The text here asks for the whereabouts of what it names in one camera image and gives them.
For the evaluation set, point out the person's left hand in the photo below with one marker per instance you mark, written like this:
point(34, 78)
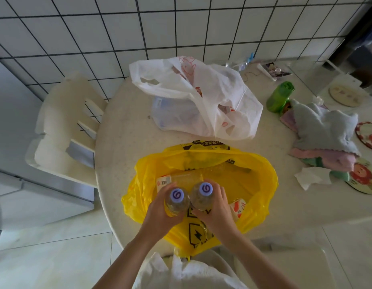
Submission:
point(156, 219)

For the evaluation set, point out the person's right hand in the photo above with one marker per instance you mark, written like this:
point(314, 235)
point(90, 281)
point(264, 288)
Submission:
point(220, 216)

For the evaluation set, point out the purple cap water bottle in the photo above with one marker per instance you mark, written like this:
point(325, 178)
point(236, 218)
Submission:
point(177, 197)
point(204, 192)

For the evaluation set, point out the yellow plastic bag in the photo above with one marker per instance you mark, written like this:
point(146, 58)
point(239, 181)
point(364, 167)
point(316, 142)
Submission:
point(258, 177)

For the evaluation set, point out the white plastic bag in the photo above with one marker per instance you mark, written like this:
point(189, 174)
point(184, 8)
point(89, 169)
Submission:
point(204, 96)

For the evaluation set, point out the white refrigerator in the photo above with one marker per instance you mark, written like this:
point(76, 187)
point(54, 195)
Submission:
point(23, 192)

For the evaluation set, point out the person's right forearm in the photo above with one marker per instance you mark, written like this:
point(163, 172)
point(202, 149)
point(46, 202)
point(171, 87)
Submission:
point(258, 264)

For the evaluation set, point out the person's left forearm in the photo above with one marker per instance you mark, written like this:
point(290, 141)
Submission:
point(122, 264)

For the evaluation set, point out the green bag roll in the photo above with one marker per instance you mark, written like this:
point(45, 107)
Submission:
point(279, 97)

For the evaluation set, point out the white cushioned chair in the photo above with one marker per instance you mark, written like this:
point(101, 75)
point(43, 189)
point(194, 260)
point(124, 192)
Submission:
point(294, 267)

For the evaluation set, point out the round dining table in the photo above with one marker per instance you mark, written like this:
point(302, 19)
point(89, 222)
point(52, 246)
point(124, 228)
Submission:
point(122, 132)

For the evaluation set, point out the white crumpled tissue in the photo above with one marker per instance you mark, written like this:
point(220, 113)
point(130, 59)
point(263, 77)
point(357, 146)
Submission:
point(312, 177)

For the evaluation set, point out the green towel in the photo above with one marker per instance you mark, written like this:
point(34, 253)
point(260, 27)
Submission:
point(339, 175)

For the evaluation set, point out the white slatted chair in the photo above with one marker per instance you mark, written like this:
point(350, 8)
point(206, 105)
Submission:
point(59, 117)

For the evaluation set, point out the yellow rim round coaster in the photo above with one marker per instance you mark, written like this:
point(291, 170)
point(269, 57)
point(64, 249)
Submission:
point(365, 177)

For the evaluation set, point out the small clear blue-cap bottle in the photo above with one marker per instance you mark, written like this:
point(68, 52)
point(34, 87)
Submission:
point(240, 63)

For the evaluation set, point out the red rim round coaster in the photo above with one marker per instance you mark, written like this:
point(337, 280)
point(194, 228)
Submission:
point(369, 136)

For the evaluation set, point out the dark blue curtain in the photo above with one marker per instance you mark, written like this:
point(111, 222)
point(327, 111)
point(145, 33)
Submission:
point(360, 42)

